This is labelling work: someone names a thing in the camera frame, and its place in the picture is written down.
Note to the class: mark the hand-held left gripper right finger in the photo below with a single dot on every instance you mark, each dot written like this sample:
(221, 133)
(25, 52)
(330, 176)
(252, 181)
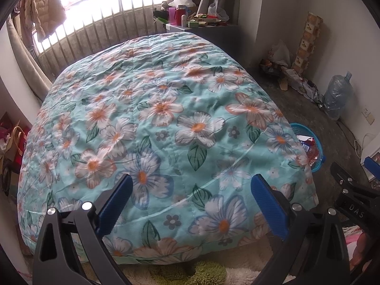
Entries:
(268, 204)

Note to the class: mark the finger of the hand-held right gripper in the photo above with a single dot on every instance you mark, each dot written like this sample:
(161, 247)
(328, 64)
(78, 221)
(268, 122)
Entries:
(372, 167)
(353, 184)

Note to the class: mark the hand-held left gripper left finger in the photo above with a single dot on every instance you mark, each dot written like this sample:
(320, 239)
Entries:
(114, 204)

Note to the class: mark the blue plastic basket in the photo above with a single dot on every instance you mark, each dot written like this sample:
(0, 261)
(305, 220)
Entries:
(320, 157)

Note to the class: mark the pink cloth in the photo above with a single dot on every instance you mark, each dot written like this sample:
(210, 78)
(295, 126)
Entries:
(356, 249)

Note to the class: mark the large blue water jug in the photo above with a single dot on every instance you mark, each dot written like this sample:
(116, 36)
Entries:
(338, 95)

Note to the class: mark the green shaggy rug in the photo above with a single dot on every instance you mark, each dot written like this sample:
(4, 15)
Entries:
(202, 273)

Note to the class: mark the white power strip box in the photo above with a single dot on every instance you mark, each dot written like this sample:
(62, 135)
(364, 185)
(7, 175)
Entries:
(299, 83)

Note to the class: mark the beige paper bag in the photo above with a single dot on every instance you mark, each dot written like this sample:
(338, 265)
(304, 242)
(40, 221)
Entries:
(16, 145)

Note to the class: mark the floral teal blanket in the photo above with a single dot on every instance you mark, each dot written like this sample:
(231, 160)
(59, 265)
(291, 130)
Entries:
(166, 95)

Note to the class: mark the tall patterned cardboard box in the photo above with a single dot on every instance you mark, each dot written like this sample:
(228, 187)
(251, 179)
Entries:
(307, 41)

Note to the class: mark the translucent plastic bag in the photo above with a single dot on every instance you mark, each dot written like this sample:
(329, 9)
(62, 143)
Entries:
(280, 53)

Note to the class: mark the beige rolled curtain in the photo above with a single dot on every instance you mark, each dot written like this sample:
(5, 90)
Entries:
(26, 59)

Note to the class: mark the metal window railing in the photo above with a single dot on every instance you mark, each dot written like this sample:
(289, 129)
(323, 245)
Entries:
(104, 29)

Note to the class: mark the dark cabinet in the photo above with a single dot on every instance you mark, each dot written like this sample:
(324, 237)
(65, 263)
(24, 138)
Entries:
(225, 29)

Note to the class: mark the green box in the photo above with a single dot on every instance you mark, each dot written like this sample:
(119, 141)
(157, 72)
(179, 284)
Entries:
(193, 24)

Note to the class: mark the small white bottle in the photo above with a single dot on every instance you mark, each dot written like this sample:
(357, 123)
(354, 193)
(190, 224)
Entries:
(184, 20)

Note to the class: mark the pink cup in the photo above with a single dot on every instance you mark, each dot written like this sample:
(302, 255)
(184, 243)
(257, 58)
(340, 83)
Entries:
(172, 16)

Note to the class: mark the red bottle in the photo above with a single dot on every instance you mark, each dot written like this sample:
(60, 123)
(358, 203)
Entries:
(181, 13)

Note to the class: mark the beige puffer jacket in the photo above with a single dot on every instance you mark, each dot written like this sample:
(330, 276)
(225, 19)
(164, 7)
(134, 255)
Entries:
(41, 3)

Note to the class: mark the wall socket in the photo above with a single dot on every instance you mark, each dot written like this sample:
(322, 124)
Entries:
(368, 116)

